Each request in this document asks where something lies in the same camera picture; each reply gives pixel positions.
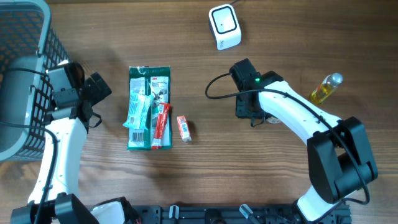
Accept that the green 3M product package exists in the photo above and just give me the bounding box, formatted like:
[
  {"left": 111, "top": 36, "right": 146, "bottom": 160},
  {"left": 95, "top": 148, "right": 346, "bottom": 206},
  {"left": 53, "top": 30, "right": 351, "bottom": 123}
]
[{"left": 127, "top": 67, "right": 172, "bottom": 151}]

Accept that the orange small carton box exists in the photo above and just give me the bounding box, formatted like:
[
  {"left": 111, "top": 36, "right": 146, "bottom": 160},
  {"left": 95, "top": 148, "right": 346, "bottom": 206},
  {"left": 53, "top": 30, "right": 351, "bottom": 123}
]
[{"left": 177, "top": 115, "right": 192, "bottom": 142}]

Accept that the red stick sachet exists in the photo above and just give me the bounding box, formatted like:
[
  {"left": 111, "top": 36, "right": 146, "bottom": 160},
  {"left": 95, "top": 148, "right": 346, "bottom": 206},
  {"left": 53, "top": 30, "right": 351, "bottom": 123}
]
[{"left": 151, "top": 103, "right": 170, "bottom": 149}]

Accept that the small yellow oil bottle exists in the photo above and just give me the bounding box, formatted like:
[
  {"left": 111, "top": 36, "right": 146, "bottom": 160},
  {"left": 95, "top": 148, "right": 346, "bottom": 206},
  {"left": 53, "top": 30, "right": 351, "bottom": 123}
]
[{"left": 309, "top": 73, "right": 343, "bottom": 105}]

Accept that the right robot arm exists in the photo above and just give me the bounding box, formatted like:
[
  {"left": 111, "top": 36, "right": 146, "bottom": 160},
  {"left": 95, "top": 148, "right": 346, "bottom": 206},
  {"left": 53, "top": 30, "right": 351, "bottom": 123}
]
[{"left": 229, "top": 58, "right": 378, "bottom": 223}]

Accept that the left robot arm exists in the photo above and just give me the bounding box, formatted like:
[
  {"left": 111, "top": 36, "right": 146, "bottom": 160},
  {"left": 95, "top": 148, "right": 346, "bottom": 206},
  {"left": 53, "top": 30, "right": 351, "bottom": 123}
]
[{"left": 11, "top": 60, "right": 112, "bottom": 223}]

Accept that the white barcode scanner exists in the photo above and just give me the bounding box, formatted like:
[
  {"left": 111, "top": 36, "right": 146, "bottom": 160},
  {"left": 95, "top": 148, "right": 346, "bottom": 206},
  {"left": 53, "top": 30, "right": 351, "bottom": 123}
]
[{"left": 208, "top": 4, "right": 242, "bottom": 50}]

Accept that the teal wrapped packet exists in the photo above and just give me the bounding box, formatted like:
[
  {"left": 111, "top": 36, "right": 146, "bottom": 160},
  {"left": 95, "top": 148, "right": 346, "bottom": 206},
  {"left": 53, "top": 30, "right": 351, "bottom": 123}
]
[{"left": 123, "top": 90, "right": 154, "bottom": 129}]

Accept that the grey plastic shopping basket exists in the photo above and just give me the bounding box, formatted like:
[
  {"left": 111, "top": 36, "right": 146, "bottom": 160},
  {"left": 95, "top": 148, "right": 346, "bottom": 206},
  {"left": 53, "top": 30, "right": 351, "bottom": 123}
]
[{"left": 1, "top": 0, "right": 69, "bottom": 161}]

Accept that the left camera cable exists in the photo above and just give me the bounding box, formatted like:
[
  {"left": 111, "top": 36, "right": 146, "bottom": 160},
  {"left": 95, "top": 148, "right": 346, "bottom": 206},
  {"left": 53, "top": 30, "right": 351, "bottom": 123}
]
[{"left": 0, "top": 68, "right": 60, "bottom": 224}]

